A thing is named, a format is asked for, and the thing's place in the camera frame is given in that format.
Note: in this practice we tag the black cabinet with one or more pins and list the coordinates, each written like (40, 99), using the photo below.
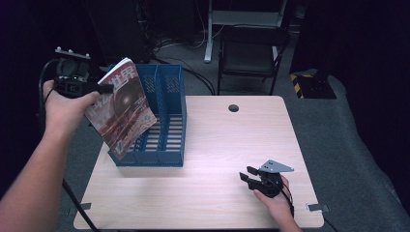
(119, 29)

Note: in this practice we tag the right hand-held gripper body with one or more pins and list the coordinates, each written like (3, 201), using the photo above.
(270, 183)

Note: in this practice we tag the person's left hand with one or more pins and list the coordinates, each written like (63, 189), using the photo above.
(63, 111)

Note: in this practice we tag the person's right hand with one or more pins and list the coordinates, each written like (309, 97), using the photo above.
(278, 206)

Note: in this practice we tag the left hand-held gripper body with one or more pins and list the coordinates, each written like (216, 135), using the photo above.
(72, 80)

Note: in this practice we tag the grey tape strip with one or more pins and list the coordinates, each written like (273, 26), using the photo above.
(318, 208)
(82, 207)

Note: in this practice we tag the magazine with reddish cover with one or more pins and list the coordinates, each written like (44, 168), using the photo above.
(124, 112)

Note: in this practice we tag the white metal desk frame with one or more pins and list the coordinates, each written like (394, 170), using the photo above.
(209, 38)

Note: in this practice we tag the black folding chair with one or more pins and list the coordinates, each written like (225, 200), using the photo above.
(248, 54)

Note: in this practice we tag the blue plastic file rack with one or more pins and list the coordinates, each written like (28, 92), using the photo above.
(167, 106)

